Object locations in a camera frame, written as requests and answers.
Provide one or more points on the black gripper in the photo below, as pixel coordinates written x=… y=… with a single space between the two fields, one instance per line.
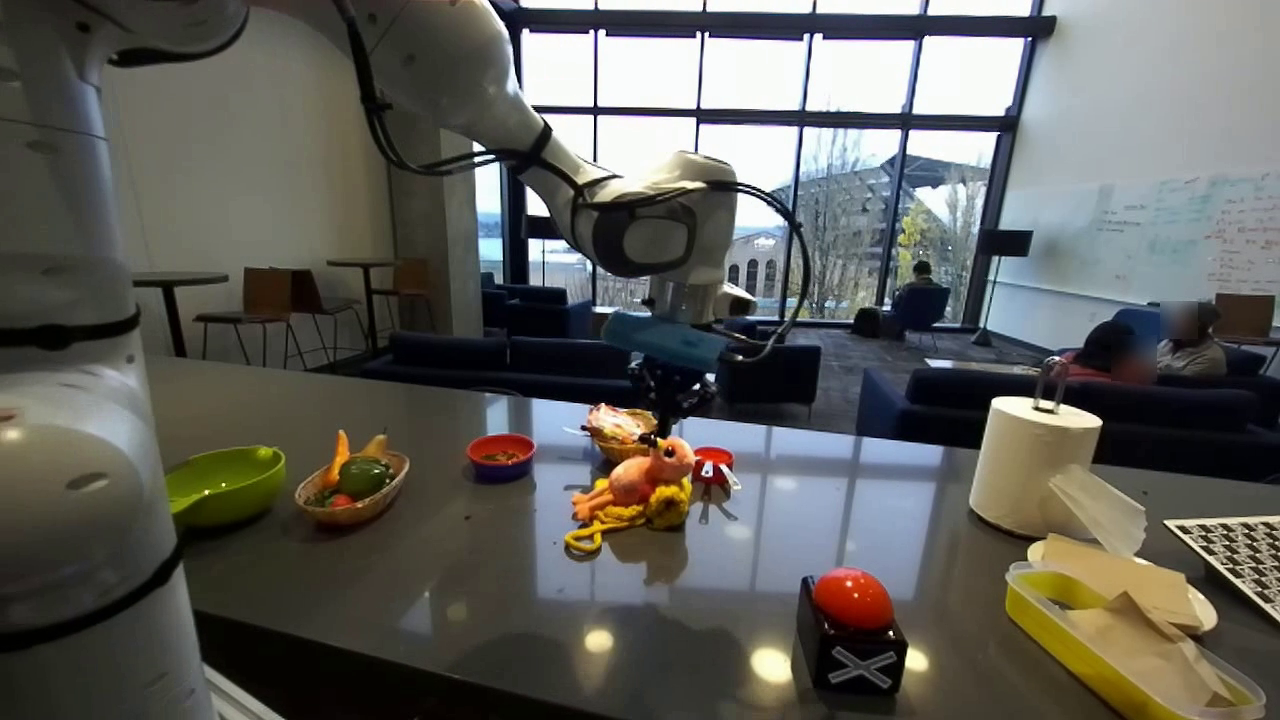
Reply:
x=673 y=395

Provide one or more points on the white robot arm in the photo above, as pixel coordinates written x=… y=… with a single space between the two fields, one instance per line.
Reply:
x=95 y=603

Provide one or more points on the big red button box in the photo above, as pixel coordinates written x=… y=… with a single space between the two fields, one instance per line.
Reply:
x=849 y=632

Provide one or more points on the wicker basket with snacks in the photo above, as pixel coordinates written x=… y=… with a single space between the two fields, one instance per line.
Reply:
x=618 y=434

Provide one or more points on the small red white toy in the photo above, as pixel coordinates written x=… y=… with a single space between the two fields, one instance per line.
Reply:
x=715 y=473

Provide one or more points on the orange yellow plush toy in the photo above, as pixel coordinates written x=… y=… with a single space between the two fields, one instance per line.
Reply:
x=650 y=489

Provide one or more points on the dark blue long sofa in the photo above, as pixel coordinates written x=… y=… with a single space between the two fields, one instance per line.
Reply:
x=515 y=366

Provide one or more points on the dark blue armchair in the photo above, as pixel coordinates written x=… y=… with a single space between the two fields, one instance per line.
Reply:
x=789 y=372

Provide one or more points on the small red bowl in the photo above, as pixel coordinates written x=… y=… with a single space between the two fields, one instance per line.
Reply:
x=503 y=456

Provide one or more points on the person by the window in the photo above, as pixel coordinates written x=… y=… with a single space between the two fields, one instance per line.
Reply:
x=921 y=302

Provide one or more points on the wicker basket with vegetables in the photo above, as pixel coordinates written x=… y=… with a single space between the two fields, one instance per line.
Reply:
x=354 y=486

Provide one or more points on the white paper towel roll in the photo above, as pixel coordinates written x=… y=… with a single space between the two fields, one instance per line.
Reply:
x=1024 y=440

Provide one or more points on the wooden chair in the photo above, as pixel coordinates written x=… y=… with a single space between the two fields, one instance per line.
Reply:
x=264 y=305

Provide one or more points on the person in red top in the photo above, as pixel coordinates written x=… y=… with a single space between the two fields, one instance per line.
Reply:
x=1105 y=359

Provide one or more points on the green plastic bowl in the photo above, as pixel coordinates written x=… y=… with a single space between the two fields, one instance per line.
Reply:
x=224 y=486

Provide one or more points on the clear plastic lid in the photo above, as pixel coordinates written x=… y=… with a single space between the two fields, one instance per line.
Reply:
x=1086 y=504

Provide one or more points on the yellow tray with napkins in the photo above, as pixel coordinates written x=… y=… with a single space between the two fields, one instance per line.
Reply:
x=1139 y=666

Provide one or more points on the person in grey top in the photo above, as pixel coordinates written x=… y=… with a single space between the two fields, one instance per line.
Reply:
x=1191 y=351

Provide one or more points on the dark blue right sofa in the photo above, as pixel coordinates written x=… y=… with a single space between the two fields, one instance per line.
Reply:
x=1204 y=430

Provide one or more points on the checkered calibration board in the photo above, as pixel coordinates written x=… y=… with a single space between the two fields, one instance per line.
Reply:
x=1247 y=550

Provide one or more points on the blue camera on wrist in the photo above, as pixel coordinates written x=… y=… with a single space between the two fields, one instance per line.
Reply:
x=666 y=340

